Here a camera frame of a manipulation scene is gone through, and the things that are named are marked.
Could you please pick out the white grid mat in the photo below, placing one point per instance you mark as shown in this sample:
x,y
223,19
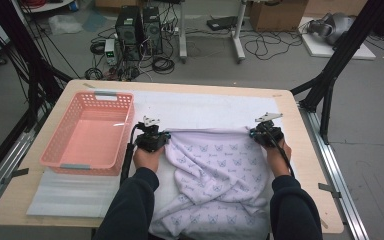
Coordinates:
x,y
196,110

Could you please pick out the white floor board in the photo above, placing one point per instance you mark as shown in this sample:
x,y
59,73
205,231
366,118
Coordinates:
x,y
320,50

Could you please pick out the person's left hand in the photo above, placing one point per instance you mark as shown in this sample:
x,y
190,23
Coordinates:
x,y
146,160

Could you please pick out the cardboard box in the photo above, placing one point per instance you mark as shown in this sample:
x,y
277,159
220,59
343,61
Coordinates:
x,y
276,16

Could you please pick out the thin wooden stick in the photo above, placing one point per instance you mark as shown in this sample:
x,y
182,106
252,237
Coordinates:
x,y
324,224

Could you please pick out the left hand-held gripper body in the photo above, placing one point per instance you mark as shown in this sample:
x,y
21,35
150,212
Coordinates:
x,y
150,140

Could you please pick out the pink plastic basket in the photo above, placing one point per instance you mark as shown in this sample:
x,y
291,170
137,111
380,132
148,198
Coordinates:
x,y
90,140

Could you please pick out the grey headset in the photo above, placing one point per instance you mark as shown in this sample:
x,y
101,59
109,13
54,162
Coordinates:
x,y
335,26

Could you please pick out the white power strip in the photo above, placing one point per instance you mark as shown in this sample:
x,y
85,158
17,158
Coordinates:
x,y
170,28

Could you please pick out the person's right hand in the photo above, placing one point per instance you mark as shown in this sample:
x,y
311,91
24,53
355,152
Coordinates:
x,y
275,163

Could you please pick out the clear plastic bag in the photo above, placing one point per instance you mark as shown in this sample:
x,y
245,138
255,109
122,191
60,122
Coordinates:
x,y
63,25

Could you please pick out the slim black computer tower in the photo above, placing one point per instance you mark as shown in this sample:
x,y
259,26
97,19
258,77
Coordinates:
x,y
151,30

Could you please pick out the grey metal bracket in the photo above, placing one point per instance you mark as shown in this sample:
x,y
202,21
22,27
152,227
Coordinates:
x,y
20,172
328,188

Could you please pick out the grey bench power supply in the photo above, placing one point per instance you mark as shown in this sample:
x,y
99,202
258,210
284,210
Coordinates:
x,y
110,50

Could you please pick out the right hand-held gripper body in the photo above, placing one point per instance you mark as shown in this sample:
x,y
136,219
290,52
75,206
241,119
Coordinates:
x,y
268,135

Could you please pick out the teal sheet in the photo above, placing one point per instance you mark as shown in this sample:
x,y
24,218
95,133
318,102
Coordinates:
x,y
94,21

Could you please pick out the aluminium rail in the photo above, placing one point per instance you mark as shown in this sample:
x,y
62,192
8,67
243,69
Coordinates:
x,y
3,170
333,173

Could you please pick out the lilac printed towel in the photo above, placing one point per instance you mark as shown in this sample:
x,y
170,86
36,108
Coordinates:
x,y
213,166

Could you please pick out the black flat device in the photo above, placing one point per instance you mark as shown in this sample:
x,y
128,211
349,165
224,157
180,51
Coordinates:
x,y
221,22

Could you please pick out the black metal frame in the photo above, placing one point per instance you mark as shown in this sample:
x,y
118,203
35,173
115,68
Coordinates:
x,y
336,56
38,73

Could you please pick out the white metal stand leg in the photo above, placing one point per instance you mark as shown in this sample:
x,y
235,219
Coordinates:
x,y
238,36
183,33

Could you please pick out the large black computer tower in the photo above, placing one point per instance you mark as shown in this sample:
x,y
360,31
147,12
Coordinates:
x,y
128,30

